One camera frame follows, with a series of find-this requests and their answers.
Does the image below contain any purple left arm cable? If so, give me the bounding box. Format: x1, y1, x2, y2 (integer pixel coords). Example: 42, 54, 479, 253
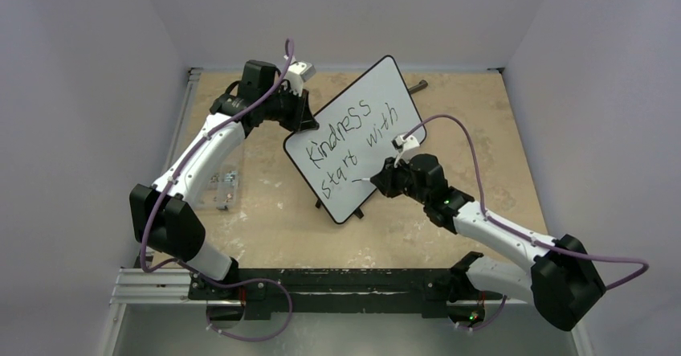
140, 38, 296, 286

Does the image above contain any grey metal T-shaped pipe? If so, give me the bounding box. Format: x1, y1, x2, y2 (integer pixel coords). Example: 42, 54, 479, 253
408, 80, 429, 94

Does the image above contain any white whiteboard black frame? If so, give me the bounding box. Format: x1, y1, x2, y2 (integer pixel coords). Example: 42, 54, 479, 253
283, 55, 427, 224

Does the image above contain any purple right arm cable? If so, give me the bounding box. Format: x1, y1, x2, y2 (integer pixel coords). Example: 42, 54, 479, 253
403, 113, 650, 292

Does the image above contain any clear box of screws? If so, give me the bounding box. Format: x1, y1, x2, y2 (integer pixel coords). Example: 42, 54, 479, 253
198, 163, 240, 211

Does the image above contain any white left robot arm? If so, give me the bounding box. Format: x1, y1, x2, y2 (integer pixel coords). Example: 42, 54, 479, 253
129, 56, 319, 299

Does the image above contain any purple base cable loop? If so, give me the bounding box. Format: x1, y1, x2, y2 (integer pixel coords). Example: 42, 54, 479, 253
206, 277, 294, 343

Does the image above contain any black wire easel stand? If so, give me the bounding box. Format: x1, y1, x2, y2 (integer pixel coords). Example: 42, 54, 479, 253
315, 199, 365, 219

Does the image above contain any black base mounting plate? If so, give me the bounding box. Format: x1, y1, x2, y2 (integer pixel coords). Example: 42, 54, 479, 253
189, 268, 501, 325

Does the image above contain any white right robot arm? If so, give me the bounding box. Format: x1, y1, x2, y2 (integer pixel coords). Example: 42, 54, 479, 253
370, 153, 606, 331

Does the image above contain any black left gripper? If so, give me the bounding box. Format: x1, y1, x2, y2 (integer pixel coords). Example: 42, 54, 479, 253
262, 85, 317, 133

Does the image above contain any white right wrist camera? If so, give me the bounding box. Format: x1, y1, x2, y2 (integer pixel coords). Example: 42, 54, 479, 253
392, 134, 421, 168

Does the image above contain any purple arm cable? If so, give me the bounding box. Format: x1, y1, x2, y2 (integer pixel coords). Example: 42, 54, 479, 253
403, 113, 650, 292
140, 38, 296, 286

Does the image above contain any aluminium extrusion rail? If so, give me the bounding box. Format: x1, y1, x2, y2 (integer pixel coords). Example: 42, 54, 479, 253
109, 268, 207, 305

